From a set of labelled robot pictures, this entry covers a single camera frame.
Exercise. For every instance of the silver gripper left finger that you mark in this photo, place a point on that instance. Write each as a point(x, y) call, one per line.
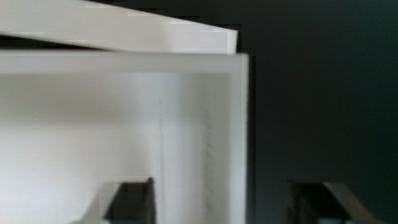
point(123, 204)

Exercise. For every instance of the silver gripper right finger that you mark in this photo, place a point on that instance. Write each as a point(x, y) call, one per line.
point(324, 204)

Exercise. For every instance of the white front drawer box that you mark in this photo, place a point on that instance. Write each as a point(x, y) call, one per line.
point(116, 116)

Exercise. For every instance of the white drawer box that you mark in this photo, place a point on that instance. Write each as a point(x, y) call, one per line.
point(116, 116)
point(95, 25)

